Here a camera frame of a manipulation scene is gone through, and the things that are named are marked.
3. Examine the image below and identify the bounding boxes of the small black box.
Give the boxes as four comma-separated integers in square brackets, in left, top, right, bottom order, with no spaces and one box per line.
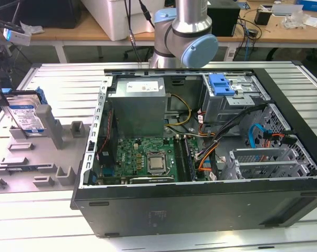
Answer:
[254,9,273,26]

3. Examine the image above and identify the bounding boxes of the orange black power wire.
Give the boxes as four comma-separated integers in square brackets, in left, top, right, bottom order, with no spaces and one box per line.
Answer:
[263,132,298,145]

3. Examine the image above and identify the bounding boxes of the clear plastic bags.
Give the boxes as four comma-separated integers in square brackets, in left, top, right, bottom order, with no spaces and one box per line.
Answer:
[281,13,317,30]

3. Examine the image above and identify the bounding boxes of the metal optical drive cage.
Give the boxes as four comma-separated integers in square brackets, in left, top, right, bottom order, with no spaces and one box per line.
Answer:
[201,73,269,124]

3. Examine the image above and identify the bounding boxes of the large black box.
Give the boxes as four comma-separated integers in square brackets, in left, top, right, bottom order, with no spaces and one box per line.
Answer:
[0,0,81,29]

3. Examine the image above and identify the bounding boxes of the silver CPU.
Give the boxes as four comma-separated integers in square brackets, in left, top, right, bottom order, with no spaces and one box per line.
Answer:
[149,156,166,170]

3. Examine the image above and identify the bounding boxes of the installed RAM stick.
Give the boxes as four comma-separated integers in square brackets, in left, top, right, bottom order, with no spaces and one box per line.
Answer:
[183,136,199,182]

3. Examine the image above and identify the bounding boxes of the CPU socket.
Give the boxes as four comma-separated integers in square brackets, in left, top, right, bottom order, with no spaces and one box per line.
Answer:
[146,151,170,176]

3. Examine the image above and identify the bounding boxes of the blue data wire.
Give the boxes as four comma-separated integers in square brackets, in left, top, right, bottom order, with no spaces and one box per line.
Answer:
[249,123,273,156]

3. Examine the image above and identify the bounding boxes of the grey power supply unit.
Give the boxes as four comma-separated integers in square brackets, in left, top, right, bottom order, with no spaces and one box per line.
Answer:
[107,77,166,139]

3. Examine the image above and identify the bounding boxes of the orange yellow wire bundle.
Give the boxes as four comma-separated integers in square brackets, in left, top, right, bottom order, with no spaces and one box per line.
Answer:
[197,149,222,172]

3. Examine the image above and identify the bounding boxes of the green motherboard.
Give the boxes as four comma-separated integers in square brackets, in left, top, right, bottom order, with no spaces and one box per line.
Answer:
[94,135,209,184]

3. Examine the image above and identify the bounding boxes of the blue plastic drive latch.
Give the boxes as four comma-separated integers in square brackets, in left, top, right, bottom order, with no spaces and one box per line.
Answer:
[208,74,239,97]

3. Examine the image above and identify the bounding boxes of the white flat box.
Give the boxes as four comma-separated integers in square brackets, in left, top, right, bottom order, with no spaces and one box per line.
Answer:
[272,4,303,16]

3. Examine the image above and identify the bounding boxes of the black open PC case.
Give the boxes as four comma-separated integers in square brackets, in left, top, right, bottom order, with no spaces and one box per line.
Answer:
[70,60,317,238]

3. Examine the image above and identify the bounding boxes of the white plastic box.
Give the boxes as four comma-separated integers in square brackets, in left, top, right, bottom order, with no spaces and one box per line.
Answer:
[81,0,159,41]

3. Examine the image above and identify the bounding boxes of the blue cardboard box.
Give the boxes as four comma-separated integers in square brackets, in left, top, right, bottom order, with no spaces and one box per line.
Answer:
[296,0,317,11]

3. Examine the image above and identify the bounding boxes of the wooden desk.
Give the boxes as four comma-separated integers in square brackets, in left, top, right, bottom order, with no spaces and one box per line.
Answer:
[0,0,317,64]

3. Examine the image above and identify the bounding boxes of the crumpled white tissue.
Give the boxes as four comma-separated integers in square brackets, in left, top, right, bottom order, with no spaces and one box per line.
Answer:
[18,20,45,36]

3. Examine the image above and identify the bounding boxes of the black graphics card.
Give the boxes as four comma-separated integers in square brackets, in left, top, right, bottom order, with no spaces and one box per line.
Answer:
[129,176,175,184]

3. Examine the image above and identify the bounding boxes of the black speaker box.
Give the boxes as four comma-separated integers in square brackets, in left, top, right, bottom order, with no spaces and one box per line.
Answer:
[207,4,242,37]

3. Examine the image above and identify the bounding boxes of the grey parts rack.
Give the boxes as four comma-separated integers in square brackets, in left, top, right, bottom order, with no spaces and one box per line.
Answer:
[0,104,92,195]

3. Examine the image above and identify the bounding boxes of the thin black cable with connector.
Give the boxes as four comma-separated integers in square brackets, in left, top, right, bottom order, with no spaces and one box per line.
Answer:
[124,0,144,64]

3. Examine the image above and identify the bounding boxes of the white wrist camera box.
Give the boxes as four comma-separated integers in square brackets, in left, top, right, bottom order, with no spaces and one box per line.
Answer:
[3,26,32,47]

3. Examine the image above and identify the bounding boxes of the hard disk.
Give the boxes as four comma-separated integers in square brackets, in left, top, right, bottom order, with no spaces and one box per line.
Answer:
[2,88,47,137]

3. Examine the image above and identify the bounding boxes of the metal disk bay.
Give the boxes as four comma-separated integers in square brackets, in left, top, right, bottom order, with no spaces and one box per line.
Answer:
[221,146,314,182]

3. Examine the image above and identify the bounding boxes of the black cable bundle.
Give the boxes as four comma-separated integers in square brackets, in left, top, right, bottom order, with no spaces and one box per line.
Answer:
[197,103,269,169]

